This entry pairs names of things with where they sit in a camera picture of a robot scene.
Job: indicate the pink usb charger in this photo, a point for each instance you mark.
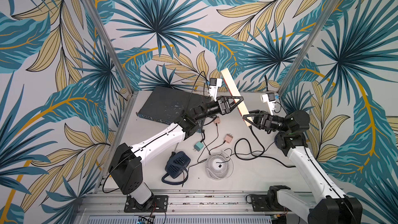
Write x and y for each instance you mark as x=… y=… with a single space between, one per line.
x=228 y=138
x=217 y=121

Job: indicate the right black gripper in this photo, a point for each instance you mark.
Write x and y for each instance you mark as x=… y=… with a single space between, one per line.
x=261 y=121

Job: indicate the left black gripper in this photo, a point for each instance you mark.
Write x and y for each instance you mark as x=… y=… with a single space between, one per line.
x=224 y=104

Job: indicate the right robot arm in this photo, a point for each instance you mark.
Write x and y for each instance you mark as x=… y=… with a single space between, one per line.
x=329 y=205

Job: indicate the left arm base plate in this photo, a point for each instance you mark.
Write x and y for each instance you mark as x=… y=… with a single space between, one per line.
x=155 y=204

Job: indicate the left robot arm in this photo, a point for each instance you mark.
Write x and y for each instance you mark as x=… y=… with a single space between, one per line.
x=126 y=167

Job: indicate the dark grey network switch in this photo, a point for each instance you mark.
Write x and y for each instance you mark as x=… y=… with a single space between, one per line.
x=164 y=105

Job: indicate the white round desk fan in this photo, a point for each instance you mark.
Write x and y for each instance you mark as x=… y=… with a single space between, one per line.
x=219 y=166

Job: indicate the beige power strip red sockets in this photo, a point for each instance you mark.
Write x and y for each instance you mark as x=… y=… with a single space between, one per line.
x=229 y=81

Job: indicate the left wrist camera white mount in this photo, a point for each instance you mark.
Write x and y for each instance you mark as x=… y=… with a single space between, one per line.
x=214 y=85

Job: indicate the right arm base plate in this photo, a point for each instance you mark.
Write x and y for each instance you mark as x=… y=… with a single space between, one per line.
x=262 y=203

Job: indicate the teal USB charger plug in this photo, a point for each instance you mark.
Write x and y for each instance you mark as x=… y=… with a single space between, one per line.
x=199 y=146

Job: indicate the navy blue desk fan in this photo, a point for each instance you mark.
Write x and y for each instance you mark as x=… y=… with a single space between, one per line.
x=176 y=165

